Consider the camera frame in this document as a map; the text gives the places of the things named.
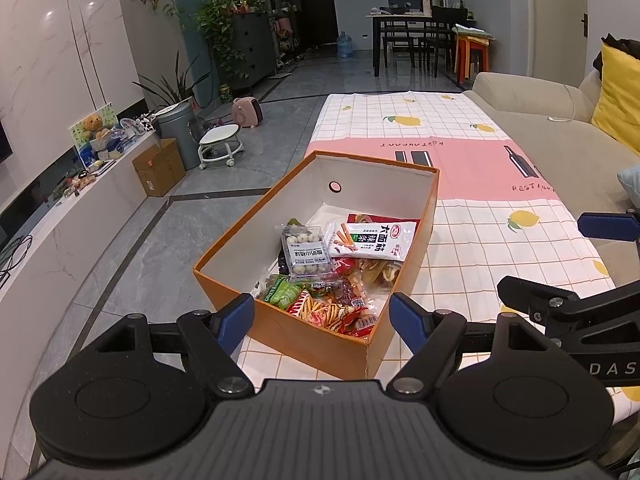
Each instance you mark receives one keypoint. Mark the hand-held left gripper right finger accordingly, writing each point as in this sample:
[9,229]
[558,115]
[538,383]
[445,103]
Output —
[407,320]

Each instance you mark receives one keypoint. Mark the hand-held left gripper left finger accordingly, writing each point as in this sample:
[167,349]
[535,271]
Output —
[235,322]

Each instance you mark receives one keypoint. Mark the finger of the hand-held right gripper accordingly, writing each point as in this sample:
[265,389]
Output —
[607,225]
[540,297]

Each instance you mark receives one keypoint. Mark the green pea packet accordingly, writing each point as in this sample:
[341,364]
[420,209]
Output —
[280,292]

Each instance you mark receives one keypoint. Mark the clear yellow brown snack packet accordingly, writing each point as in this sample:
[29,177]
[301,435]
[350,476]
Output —
[380,272]

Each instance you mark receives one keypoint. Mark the clear red spicy strip packet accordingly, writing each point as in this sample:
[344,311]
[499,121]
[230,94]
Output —
[347,292]

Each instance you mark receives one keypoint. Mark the orange cardboard box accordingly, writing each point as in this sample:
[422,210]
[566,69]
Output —
[300,347]

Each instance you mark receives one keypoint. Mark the orange shrimp stick packet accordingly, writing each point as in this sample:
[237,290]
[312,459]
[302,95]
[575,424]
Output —
[320,310]

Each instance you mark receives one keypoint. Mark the white breadstick packet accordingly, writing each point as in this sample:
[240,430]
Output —
[370,240]

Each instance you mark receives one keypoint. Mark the clear quail egg packet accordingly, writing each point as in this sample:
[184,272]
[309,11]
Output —
[305,252]

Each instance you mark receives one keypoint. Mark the dark green snack packet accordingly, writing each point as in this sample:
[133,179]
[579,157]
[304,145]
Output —
[294,222]

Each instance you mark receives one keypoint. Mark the light blue cushion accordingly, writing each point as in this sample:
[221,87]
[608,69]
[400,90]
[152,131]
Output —
[631,185]

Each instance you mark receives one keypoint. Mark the beige sofa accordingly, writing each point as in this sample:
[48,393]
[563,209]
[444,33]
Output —
[550,150]

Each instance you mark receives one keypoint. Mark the yellow cushion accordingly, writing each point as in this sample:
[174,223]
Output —
[620,100]

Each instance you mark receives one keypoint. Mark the checked pink tablecloth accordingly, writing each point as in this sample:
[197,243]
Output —
[475,160]

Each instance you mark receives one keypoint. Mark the brown cardboard carton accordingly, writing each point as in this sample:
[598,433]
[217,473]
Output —
[160,167]

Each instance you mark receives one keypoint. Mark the black bag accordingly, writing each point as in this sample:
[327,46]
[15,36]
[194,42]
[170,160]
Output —
[622,46]

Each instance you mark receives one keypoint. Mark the white television cabinet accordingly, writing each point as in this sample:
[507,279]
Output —
[75,240]

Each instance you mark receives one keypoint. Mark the white round stool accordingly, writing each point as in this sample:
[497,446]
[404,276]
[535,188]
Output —
[220,137]

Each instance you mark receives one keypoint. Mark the grey trash bin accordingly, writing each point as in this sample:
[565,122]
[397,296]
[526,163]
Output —
[177,135]

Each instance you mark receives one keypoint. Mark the small black fan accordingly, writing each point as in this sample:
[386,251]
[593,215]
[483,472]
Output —
[196,130]

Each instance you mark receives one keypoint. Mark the pile of small trinkets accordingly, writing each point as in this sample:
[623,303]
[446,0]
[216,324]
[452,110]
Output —
[75,185]

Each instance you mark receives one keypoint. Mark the orange stool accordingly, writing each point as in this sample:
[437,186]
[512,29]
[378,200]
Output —
[472,55]

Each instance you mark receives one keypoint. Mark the pile of blue white toys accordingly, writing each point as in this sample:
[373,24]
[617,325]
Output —
[125,130]

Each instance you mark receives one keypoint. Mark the green tin can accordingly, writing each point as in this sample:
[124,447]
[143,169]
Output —
[225,93]

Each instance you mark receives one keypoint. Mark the teddy bear picture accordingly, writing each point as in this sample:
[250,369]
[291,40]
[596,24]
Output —
[92,130]

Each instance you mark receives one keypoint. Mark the long-leaf potted plant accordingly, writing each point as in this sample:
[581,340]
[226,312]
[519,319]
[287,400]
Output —
[172,85]

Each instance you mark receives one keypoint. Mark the dark dining chair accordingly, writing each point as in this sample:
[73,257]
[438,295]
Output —
[400,50]
[447,25]

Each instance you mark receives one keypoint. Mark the grey dresser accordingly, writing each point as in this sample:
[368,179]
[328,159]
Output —
[252,45]

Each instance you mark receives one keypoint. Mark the blue water bottle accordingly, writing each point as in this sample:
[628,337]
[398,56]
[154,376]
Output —
[345,45]

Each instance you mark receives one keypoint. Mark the dark dining table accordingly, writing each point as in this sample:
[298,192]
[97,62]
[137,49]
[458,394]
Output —
[400,17]

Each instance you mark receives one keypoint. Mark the black television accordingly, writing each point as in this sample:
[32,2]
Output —
[4,140]

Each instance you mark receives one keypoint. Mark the trailing green plant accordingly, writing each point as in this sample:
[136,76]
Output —
[212,25]

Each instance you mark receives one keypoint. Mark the dark entrance door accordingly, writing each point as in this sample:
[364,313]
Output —
[316,7]

